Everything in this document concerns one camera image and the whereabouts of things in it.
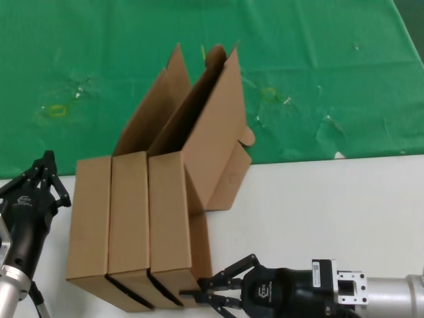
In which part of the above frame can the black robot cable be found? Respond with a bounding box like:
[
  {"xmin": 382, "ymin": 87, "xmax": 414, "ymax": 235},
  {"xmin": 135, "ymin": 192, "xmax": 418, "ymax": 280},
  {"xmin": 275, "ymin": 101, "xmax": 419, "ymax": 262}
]
[{"xmin": 30, "ymin": 280, "xmax": 51, "ymax": 318}]

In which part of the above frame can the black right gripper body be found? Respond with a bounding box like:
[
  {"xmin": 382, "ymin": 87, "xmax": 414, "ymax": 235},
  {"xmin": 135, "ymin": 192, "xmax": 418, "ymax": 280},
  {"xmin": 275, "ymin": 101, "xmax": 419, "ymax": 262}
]
[{"xmin": 239, "ymin": 264, "xmax": 336, "ymax": 318}]

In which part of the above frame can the brown cardboard box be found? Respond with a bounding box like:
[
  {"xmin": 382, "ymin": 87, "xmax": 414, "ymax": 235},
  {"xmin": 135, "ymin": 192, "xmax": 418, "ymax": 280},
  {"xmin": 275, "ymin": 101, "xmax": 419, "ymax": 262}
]
[
  {"xmin": 147, "ymin": 152, "xmax": 214, "ymax": 308},
  {"xmin": 65, "ymin": 156, "xmax": 154, "ymax": 314},
  {"xmin": 107, "ymin": 151, "xmax": 184, "ymax": 311}
]

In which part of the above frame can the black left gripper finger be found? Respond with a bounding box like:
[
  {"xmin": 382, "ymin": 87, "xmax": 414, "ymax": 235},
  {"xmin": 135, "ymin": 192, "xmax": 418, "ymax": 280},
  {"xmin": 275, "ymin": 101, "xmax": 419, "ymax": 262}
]
[
  {"xmin": 40, "ymin": 164, "xmax": 72, "ymax": 208},
  {"xmin": 0, "ymin": 150, "xmax": 56, "ymax": 199}
]

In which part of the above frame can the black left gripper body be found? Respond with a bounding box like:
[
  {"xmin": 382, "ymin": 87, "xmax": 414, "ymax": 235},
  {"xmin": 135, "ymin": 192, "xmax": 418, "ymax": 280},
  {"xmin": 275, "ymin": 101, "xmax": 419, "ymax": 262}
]
[{"xmin": 0, "ymin": 184, "xmax": 58, "ymax": 276}]

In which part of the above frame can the green tablecloth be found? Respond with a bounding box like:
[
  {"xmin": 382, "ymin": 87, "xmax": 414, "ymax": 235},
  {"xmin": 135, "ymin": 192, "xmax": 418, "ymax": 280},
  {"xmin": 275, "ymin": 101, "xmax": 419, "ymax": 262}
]
[{"xmin": 0, "ymin": 0, "xmax": 424, "ymax": 187}]

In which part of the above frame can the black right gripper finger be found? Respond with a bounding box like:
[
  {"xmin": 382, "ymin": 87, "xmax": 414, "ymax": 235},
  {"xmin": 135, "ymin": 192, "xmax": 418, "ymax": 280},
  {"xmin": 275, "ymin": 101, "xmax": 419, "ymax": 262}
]
[
  {"xmin": 197, "ymin": 253, "xmax": 266, "ymax": 290},
  {"xmin": 178, "ymin": 287, "xmax": 246, "ymax": 318}
]

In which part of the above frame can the large open cardboard box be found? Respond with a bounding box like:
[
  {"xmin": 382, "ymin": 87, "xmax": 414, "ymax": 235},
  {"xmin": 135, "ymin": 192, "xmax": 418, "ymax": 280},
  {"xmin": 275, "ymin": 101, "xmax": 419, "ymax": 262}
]
[{"xmin": 112, "ymin": 42, "xmax": 256, "ymax": 218}]

